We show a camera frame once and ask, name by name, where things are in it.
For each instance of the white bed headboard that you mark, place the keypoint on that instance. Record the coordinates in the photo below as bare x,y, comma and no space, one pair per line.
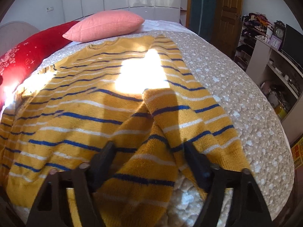
13,33

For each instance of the yellow red box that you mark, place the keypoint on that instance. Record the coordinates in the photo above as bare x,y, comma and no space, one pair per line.
296,150

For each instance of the brown wooden door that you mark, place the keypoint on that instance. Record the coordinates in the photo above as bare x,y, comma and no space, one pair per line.
227,25

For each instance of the purple square clock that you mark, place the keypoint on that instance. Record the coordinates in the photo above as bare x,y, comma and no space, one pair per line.
275,42

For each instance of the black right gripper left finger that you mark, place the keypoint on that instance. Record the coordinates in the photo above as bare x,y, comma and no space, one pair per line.
51,207

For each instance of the black television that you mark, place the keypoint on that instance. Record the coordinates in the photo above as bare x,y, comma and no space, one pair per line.
293,45

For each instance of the pink white bed sheet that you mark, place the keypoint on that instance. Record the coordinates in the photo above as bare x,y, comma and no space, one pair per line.
160,25

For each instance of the pink textured pillow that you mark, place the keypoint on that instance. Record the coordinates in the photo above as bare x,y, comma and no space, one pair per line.
104,24

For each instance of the white shelf unit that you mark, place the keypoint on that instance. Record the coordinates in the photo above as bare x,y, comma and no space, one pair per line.
278,77

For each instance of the white wall socket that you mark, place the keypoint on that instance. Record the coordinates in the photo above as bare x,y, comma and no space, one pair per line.
49,9

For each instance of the yellow striped knit sweater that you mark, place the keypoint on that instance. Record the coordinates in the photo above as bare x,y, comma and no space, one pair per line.
135,92

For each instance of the dark ornate mantel clock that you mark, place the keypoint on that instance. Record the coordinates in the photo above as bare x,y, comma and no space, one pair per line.
279,29

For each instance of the dark teal curtain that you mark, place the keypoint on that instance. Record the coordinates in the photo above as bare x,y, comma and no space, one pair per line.
201,19

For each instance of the red embroidered long pillow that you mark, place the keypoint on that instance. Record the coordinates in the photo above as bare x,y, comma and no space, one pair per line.
19,62

